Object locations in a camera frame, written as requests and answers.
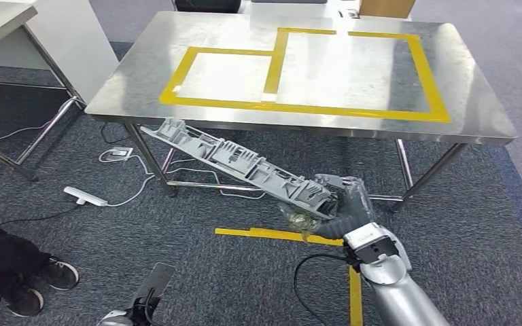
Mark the yellow tape outline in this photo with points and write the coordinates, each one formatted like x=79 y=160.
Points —
x=288 y=108

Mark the white floor socket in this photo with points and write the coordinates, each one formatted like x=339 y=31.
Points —
x=120 y=154

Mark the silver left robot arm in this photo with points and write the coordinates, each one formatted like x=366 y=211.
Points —
x=112 y=319

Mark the white power strip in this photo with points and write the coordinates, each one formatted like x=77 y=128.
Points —
x=85 y=196

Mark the yellow floor tape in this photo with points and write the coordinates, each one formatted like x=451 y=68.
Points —
x=265 y=234

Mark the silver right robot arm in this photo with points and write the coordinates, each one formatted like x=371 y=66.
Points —
x=400 y=297

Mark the black and white device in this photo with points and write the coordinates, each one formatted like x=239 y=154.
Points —
x=350 y=14

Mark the small steel table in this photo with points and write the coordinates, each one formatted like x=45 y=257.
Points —
x=0 y=27

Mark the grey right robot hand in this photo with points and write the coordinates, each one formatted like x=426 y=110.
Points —
x=358 y=204

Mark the person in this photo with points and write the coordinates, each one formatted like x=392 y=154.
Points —
x=0 y=252

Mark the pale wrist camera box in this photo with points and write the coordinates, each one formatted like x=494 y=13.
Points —
x=364 y=236

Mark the grey plastic wheel hubcap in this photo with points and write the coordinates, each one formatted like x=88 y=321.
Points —
x=243 y=166

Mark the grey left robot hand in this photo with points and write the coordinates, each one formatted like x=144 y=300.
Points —
x=159 y=281

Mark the stainless steel workbench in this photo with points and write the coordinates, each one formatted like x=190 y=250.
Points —
x=130 y=90

